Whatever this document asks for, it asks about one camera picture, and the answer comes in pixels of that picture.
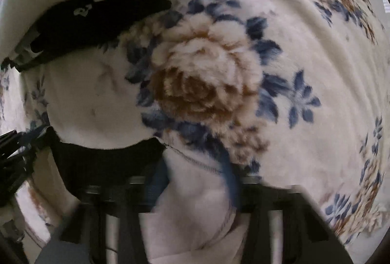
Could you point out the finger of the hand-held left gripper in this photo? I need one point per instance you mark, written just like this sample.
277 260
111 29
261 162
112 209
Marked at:
15 160
25 57

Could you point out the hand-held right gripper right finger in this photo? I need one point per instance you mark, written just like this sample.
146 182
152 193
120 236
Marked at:
234 187

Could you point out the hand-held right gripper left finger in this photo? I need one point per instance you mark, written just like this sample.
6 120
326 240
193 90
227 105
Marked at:
159 184

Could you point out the black garment with zigzag band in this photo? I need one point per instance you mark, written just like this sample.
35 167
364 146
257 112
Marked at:
76 29

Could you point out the white garment with black trim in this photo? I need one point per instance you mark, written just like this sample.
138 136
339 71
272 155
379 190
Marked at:
91 93

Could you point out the cream floral plush blanket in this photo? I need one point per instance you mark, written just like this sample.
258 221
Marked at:
304 53

